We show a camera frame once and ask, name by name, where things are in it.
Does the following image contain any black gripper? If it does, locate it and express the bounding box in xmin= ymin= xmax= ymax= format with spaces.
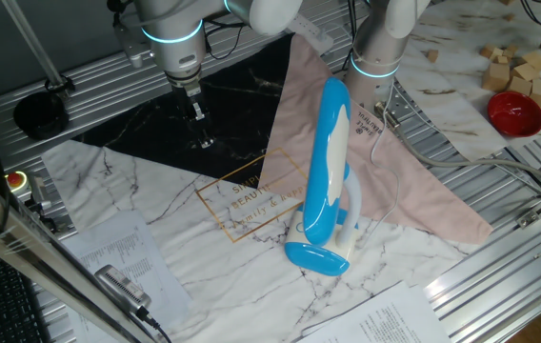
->
xmin=177 ymin=85 xmax=216 ymax=149

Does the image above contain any blue and white desk lamp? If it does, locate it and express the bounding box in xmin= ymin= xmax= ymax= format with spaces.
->
xmin=283 ymin=76 xmax=363 ymax=278

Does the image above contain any red emergency stop button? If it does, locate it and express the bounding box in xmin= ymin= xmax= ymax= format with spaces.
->
xmin=5 ymin=170 xmax=31 ymax=197

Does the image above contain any printed paper sheet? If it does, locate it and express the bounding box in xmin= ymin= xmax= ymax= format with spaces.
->
xmin=60 ymin=209 xmax=193 ymax=343
xmin=296 ymin=280 xmax=452 ymax=343

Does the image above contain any white power strip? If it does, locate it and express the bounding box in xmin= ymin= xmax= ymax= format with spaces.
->
xmin=289 ymin=13 xmax=335 ymax=54

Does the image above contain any black round stand base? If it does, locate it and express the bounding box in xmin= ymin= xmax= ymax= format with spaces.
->
xmin=12 ymin=91 xmax=70 ymax=141

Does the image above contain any marble pink black tablecloth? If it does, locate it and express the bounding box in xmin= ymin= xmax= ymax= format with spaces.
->
xmin=41 ymin=32 xmax=494 ymax=343

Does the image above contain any metal stand pole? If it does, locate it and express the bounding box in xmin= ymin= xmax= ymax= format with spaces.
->
xmin=1 ymin=0 xmax=75 ymax=96

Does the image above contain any white gold-veined marble cloth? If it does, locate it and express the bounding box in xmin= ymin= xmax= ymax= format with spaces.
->
xmin=393 ymin=0 xmax=541 ymax=163

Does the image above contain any large wooden cube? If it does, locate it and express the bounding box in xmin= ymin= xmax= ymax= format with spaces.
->
xmin=481 ymin=61 xmax=511 ymax=93

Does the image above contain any red bowl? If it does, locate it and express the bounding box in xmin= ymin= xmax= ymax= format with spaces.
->
xmin=487 ymin=91 xmax=541 ymax=138

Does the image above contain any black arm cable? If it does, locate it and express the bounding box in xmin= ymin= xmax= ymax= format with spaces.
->
xmin=345 ymin=0 xmax=362 ymax=72
xmin=202 ymin=17 xmax=247 ymax=61

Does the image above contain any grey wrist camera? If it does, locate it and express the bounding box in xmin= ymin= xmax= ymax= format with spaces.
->
xmin=111 ymin=21 xmax=151 ymax=69

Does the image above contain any grey metal camera mount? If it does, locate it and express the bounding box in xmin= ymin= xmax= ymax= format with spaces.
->
xmin=29 ymin=175 xmax=62 ymax=231

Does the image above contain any thin white lamp cable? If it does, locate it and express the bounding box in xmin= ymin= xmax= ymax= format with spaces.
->
xmin=358 ymin=80 xmax=401 ymax=244

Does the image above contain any silver depth camera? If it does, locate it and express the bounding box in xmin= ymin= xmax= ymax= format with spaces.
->
xmin=93 ymin=264 xmax=152 ymax=313

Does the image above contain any black camera cable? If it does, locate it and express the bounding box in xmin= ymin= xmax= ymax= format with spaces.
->
xmin=135 ymin=306 xmax=173 ymax=343

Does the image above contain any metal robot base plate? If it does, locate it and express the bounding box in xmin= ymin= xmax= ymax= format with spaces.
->
xmin=379 ymin=83 xmax=431 ymax=139

